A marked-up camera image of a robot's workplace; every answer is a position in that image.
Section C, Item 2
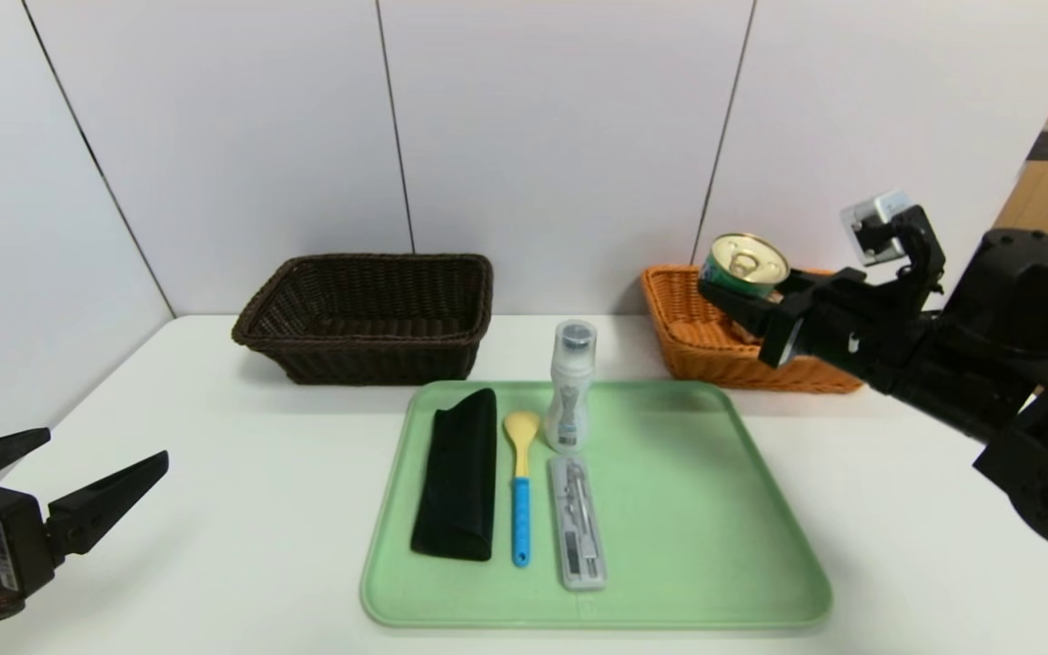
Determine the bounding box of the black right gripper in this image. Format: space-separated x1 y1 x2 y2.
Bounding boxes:
697 265 904 396

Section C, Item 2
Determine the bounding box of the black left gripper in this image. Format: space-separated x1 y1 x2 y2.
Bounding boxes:
0 428 169 600

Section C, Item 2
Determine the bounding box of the tin can with gold lid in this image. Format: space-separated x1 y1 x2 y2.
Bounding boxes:
701 233 791 299

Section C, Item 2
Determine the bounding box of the translucent white plastic bottle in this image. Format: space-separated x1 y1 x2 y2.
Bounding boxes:
544 318 599 455

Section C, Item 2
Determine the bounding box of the clear plastic cutlery case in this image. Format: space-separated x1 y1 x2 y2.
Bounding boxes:
549 456 609 591

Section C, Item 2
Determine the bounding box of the orange wicker basket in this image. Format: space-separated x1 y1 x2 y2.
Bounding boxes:
640 265 866 394

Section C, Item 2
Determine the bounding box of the dark brown wicker basket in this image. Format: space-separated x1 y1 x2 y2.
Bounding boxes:
231 253 495 386

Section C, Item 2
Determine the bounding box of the light green plastic tray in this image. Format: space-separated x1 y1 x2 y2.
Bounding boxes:
359 379 834 630

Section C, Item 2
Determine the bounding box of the black glasses case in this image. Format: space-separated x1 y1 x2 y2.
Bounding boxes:
409 388 499 562

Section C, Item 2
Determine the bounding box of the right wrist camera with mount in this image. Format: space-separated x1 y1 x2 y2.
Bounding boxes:
841 190 947 297

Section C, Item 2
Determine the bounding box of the wooden spoon with blue handle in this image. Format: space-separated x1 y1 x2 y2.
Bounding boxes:
502 409 542 569

